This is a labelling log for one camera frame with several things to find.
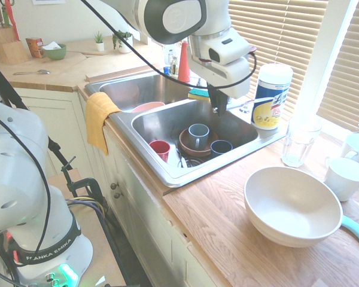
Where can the red cup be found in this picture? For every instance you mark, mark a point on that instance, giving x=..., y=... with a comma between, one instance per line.
x=161, y=149

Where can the clear drinking glass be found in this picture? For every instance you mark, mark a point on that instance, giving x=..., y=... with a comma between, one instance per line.
x=299, y=143

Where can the black metal clamp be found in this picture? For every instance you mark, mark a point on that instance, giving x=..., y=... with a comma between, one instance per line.
x=89, y=183

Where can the large cream bowl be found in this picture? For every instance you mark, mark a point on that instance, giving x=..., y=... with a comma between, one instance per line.
x=290, y=206

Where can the stainless steel double sink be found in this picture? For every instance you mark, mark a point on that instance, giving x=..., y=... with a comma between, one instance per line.
x=155, y=89

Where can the plywood mounting board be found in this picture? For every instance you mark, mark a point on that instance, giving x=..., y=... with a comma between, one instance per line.
x=86, y=239

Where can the red cone-shaped bottle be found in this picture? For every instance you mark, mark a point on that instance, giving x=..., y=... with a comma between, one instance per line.
x=184, y=65

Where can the dark blue mug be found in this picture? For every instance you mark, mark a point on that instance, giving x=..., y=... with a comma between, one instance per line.
x=220, y=148

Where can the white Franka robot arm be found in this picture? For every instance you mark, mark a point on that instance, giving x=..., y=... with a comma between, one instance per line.
x=173, y=18

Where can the grey ceramic mug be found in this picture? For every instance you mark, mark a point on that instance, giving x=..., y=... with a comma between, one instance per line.
x=197, y=136

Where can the Lysol wipes canister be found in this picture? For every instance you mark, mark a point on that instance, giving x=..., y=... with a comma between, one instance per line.
x=270, y=101

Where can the yellow dish towel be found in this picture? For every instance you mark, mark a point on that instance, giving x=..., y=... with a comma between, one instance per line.
x=97, y=119

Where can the wooden window blind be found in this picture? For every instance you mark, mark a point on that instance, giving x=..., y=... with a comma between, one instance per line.
x=281, y=36
x=350, y=74

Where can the round cabinet knob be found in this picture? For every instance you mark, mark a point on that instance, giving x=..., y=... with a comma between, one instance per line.
x=118, y=195
x=115, y=185

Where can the green bowl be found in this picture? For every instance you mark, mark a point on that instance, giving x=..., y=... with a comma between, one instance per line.
x=55, y=53

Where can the wooden knife block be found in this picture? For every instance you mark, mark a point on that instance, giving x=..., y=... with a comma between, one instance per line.
x=6, y=48

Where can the steel sink drain strainer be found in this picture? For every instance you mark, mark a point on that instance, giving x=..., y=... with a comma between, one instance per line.
x=194, y=162

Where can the small clear bottle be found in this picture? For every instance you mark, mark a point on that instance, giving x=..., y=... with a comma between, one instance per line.
x=171, y=58

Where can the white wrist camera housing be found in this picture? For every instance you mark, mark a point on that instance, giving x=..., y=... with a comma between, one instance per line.
x=221, y=45

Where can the small plant in white pot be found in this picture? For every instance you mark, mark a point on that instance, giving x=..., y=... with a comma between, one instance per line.
x=99, y=42

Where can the orange cardboard box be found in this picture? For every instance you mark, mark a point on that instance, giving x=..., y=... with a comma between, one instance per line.
x=34, y=47

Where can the trailing plant in white pot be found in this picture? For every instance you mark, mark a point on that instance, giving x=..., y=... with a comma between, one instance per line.
x=125, y=42

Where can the yellow green blue sponge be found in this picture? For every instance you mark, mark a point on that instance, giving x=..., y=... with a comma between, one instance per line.
x=199, y=94

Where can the brown wooden bowl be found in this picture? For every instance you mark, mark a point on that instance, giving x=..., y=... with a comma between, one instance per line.
x=185, y=145

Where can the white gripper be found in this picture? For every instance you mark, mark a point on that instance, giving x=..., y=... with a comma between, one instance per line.
x=227, y=77

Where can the cream kitchen cabinet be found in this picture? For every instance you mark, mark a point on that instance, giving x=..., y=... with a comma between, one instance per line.
x=143, y=209

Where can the steel spoon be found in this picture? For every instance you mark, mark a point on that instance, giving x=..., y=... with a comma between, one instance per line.
x=33, y=72

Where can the pink bowl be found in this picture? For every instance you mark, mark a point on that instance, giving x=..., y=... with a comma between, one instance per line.
x=148, y=107

